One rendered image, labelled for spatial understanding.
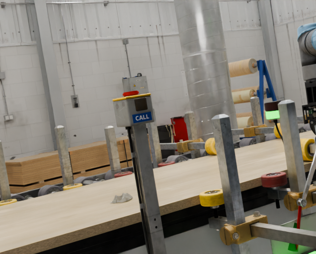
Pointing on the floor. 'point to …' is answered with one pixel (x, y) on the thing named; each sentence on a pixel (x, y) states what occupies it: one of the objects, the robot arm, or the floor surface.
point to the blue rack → (263, 87)
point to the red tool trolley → (179, 128)
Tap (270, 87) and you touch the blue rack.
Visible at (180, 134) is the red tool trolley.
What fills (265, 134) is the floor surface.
